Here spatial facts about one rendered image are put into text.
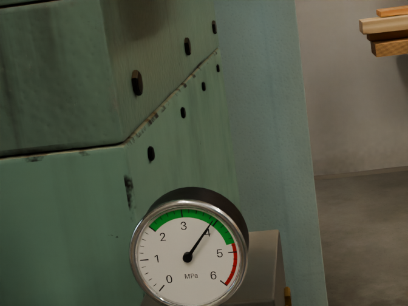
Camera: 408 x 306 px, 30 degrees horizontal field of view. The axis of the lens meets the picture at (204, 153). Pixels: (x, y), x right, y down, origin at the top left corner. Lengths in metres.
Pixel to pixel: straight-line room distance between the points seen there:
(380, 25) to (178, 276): 2.03
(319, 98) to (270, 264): 2.43
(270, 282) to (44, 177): 0.15
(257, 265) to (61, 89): 0.16
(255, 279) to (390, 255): 1.71
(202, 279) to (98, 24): 0.16
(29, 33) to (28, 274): 0.15
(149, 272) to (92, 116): 0.10
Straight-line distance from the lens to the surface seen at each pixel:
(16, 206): 0.49
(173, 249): 0.40
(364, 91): 2.91
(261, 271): 0.48
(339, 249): 2.23
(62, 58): 0.46
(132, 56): 0.50
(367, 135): 2.94
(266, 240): 0.53
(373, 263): 2.12
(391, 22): 2.40
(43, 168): 0.47
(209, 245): 0.40
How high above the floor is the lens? 0.80
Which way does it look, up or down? 13 degrees down
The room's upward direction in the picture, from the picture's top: 8 degrees counter-clockwise
